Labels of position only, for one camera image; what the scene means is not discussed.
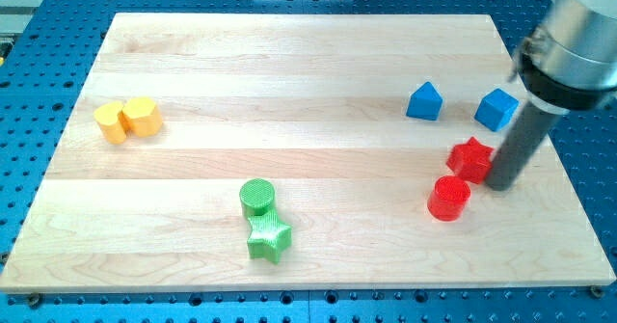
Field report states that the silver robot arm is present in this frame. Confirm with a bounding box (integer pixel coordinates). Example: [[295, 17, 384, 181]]
[[515, 0, 616, 115]]

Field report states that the green star block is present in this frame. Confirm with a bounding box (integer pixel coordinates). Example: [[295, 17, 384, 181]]
[[247, 210, 292, 264]]

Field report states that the red star block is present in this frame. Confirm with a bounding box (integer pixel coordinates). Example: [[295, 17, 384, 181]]
[[446, 137, 494, 184]]

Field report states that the green cylinder block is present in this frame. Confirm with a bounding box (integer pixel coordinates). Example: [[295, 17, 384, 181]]
[[239, 178, 276, 218]]

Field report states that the light wooden board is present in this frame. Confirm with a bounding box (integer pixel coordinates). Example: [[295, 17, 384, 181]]
[[1, 13, 615, 293]]

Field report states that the blue triangular prism block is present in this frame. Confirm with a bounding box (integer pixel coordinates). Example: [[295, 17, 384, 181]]
[[406, 82, 443, 121]]

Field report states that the red cylinder block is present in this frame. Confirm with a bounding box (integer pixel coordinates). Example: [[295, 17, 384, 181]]
[[427, 175, 471, 222]]

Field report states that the yellow hexagon block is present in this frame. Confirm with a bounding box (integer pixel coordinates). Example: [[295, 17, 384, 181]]
[[122, 96, 163, 137]]

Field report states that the blue cube block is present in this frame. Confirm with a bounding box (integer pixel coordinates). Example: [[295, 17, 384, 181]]
[[474, 89, 519, 132]]

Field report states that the yellow heart-shaped block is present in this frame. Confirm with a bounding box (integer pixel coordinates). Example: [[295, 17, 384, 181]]
[[94, 101, 128, 145]]

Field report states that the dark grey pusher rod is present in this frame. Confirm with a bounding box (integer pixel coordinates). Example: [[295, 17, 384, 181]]
[[485, 101, 568, 191]]

